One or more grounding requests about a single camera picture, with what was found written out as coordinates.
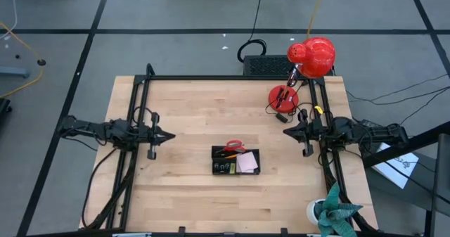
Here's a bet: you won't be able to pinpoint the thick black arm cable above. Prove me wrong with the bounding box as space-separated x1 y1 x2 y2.
81 147 119 229

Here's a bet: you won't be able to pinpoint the green plant in white pot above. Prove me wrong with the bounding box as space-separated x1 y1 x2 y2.
305 182 364 237

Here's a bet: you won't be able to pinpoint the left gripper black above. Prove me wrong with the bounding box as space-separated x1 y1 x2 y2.
140 112 176 160

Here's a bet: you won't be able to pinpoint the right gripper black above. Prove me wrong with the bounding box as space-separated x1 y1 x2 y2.
282 109 324 158

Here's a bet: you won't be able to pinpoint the black mesh computer case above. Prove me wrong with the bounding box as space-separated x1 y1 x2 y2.
242 54 335 77

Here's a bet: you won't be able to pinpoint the pink sticky note pad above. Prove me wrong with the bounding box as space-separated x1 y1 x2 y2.
236 150 259 174

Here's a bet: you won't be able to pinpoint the black camera mount beam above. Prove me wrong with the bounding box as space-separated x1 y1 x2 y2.
361 120 450 237

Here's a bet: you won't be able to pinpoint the black metal rig frame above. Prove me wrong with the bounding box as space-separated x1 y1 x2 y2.
79 63 379 237

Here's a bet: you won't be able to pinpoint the black lamp cable with switch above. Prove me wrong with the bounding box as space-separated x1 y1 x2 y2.
264 80 319 139

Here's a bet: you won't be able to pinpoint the black mesh desk organizer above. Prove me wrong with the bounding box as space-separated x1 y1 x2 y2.
211 145 262 176

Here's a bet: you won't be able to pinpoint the yellow floor cable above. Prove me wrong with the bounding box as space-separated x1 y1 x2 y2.
0 20 45 99
307 0 328 39

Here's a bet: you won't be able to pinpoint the white paper sheet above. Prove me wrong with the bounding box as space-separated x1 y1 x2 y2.
372 141 420 190

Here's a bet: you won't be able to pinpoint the black coiled floor cable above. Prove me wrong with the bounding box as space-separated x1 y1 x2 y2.
237 0 268 63

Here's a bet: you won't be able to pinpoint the red handled scissors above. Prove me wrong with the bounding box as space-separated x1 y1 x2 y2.
214 139 247 155

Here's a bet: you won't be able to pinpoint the thin black floor cable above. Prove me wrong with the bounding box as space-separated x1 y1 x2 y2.
346 73 450 103
350 85 450 106

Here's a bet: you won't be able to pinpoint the white floor cable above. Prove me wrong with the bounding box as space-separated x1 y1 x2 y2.
0 0 18 41

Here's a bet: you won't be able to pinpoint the black caster foot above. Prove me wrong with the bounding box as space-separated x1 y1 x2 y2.
0 98 12 122

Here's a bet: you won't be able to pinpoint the grey metal floor bar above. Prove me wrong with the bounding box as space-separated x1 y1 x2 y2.
0 66 31 79

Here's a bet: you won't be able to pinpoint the red desk lamp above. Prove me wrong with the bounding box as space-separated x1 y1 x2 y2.
268 36 337 114

